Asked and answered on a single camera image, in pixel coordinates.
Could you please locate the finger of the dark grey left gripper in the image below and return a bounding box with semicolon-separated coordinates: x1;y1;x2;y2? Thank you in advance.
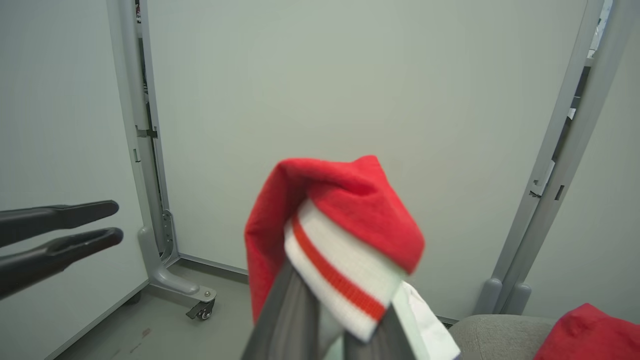
0;227;124;301
0;200;120;248

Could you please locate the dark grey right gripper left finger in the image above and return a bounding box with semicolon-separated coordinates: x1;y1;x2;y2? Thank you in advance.
241;260;321;360

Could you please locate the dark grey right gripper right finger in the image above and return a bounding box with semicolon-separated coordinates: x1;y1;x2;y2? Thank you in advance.
345;305;418;360

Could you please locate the red and white garment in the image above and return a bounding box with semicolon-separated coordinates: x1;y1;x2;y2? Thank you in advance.
244;155;640;360

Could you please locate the grey fabric sofa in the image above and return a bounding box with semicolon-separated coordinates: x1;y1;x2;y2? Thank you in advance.
449;314;558;360

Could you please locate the black caster wheel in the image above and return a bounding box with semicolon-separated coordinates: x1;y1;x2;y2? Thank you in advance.
186;299;216;321

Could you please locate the grey metal partition foot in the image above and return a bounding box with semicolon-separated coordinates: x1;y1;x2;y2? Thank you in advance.
137;225;218;307

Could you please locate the grey rounded post foot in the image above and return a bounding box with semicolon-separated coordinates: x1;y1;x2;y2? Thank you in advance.
501;282;532;316
474;278;503;316

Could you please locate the grey metal corner post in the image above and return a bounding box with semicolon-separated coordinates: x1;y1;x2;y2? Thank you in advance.
106;0;181;268

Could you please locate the grey metal double post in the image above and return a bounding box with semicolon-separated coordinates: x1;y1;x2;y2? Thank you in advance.
492;0;640;301

